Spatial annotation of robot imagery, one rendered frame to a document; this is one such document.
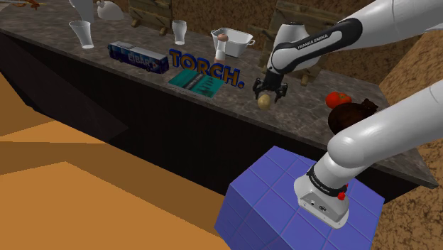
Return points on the blue and orange letter sign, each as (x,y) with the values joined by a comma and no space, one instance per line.
(207,67)

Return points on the tan potato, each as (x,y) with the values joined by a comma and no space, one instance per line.
(264,102)

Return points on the white domed teapot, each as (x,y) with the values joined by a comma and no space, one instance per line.
(109,11)

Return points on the orange thin object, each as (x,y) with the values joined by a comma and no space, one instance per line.
(27,3)

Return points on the blue toy bus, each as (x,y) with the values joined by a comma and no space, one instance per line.
(138,58)

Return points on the white and brown pepper mill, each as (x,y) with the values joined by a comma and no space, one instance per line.
(221,52)

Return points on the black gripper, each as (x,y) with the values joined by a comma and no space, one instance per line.
(272,81)

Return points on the clear drinking glass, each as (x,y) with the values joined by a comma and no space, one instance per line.
(82,34)
(179,32)

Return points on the red tomato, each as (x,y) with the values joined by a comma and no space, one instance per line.
(336,99)

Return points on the blue tiled robot stand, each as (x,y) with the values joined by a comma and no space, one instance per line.
(263,207)

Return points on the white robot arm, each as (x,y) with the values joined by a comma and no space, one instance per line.
(377,128)

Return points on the teal book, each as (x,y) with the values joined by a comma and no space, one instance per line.
(195,83)

